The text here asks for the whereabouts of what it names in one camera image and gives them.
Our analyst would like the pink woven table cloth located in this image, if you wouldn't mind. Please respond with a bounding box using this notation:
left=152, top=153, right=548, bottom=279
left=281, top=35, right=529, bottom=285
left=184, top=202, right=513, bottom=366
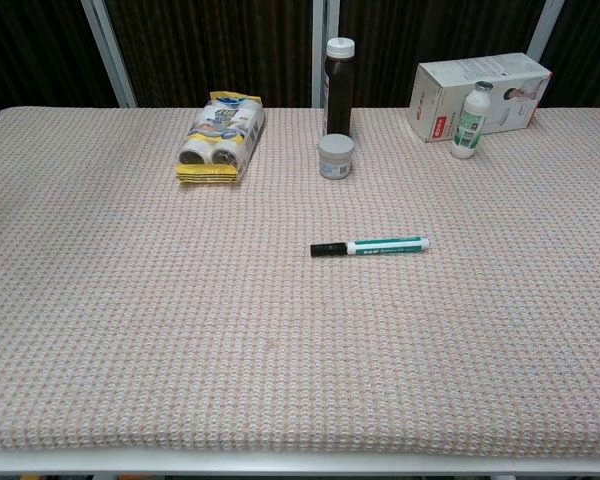
left=0, top=105, right=600, bottom=454

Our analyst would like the grey partition post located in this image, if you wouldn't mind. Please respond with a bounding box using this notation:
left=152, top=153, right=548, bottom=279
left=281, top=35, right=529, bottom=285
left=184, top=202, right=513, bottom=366
left=525, top=0, right=567, bottom=59
left=79, top=0, right=139, bottom=109
left=310, top=0, right=342, bottom=109

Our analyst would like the grey metal table frame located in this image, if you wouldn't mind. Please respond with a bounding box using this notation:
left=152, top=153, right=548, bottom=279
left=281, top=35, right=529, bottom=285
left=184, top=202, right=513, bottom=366
left=0, top=446, right=600, bottom=477

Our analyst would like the yellow packaged roll pack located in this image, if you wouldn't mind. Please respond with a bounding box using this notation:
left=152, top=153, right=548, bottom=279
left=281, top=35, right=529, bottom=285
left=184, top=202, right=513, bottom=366
left=174, top=90, right=267, bottom=187

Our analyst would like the white red cardboard box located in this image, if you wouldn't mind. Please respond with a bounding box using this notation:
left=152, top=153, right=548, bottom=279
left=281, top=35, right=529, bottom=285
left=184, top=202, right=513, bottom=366
left=408, top=52, right=554, bottom=145

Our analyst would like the black marker cap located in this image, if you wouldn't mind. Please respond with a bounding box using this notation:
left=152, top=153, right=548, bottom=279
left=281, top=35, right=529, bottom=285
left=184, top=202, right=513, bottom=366
left=309, top=241, right=349, bottom=259

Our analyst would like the small grey lidded jar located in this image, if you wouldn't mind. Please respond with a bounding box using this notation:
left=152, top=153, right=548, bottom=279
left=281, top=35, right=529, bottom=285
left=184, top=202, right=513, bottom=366
left=316, top=133, right=356, bottom=181

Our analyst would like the white green marker pen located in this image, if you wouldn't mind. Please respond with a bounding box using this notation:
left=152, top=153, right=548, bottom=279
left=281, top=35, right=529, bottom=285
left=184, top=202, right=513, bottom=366
left=345, top=235, right=431, bottom=258

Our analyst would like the small white bottle green label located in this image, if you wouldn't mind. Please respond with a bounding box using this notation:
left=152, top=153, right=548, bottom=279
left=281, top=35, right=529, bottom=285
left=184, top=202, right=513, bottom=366
left=450, top=80, right=496, bottom=161

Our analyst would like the dark pleated partition panel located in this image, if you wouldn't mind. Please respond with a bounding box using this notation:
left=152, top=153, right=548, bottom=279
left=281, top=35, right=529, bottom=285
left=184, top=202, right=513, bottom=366
left=0, top=0, right=120, bottom=130
left=538, top=0, right=600, bottom=109
left=103, top=0, right=315, bottom=109
left=337, top=0, right=545, bottom=109

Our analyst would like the dark brown bottle white cap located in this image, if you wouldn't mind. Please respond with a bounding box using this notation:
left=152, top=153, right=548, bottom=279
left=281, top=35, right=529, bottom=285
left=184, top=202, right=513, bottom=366
left=322, top=37, right=357, bottom=140

